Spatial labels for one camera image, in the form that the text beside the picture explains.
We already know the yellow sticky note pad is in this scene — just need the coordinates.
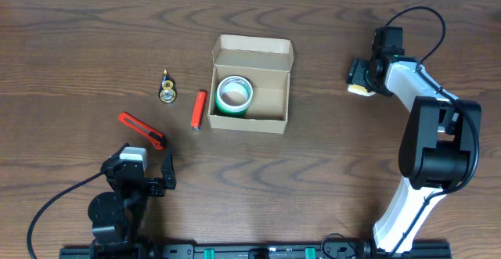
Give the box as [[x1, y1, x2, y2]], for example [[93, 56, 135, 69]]
[[348, 85, 375, 97]]

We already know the red lighter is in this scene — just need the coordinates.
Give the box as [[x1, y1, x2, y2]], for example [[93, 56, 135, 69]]
[[190, 90, 207, 130]]

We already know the black yellow correction tape dispenser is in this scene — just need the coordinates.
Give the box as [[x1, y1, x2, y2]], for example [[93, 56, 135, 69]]
[[158, 70, 177, 103]]

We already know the white tape roll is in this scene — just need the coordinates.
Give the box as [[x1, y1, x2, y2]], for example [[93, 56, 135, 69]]
[[217, 75, 254, 110]]

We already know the green tape roll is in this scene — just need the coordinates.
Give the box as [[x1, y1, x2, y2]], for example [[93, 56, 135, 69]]
[[214, 77, 254, 118]]

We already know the cardboard box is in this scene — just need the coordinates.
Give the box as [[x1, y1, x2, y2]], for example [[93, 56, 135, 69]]
[[207, 34, 294, 134]]

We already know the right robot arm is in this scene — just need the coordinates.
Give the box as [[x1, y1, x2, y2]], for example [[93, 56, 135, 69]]
[[347, 26, 481, 257]]

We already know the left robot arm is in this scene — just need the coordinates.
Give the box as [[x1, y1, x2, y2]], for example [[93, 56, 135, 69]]
[[88, 143, 176, 244]]

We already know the red utility knife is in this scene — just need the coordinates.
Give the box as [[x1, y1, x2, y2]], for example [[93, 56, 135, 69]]
[[117, 112, 167, 150]]

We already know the right black cable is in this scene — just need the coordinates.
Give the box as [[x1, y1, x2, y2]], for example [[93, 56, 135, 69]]
[[320, 5, 481, 258]]

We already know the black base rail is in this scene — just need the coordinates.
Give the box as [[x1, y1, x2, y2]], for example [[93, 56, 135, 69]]
[[58, 242, 453, 259]]

